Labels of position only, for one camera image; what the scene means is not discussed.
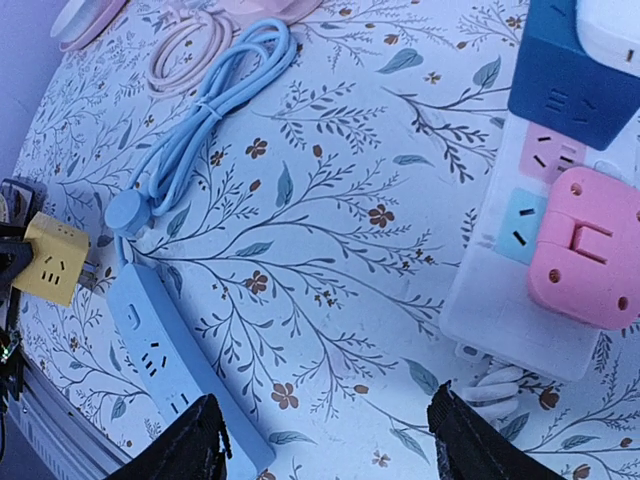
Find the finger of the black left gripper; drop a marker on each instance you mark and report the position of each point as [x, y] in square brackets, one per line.
[16, 253]

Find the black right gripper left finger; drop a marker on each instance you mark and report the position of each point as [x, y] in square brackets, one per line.
[195, 446]

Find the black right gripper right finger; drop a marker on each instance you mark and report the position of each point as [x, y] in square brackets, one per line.
[469, 448]

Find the yellow cube socket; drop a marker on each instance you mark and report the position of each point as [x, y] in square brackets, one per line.
[59, 252]

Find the white power strip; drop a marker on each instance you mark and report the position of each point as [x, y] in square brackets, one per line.
[488, 307]

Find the pink plug adapter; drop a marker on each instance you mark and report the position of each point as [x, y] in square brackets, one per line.
[586, 261]

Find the dark blue cube socket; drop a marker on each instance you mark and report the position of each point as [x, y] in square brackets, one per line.
[556, 84]

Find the white plug adapter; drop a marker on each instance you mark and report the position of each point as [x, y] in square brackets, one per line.
[608, 31]

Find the light blue power strip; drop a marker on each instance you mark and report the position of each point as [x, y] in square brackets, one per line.
[173, 367]

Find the pink plate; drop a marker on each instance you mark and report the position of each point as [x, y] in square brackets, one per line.
[82, 21]

